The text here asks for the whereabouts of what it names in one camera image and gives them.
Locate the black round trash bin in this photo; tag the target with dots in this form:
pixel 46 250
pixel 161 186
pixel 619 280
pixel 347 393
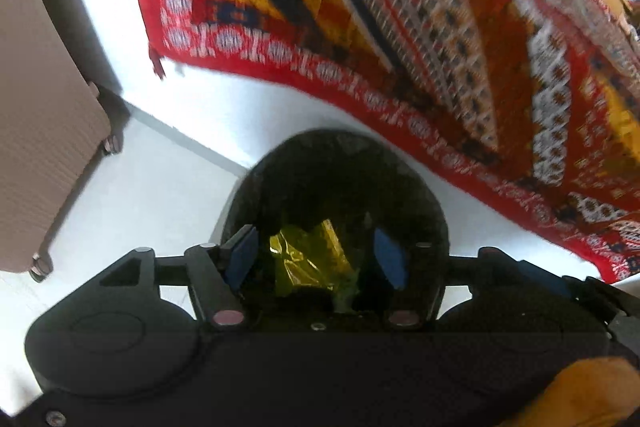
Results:
pixel 356 182

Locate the left hand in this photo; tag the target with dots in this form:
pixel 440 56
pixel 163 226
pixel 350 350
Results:
pixel 590 392

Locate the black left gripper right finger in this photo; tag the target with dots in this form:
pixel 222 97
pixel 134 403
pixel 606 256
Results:
pixel 404 288

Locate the gold foil wrapper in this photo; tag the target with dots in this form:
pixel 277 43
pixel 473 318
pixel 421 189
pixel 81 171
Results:
pixel 323 259

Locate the red patterned tablecloth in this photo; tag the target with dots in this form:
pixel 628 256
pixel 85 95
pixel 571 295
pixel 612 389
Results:
pixel 531 106

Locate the beige ribbed suitcase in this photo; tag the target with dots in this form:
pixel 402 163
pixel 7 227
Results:
pixel 52 125

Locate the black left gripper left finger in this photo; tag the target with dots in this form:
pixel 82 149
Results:
pixel 216 274

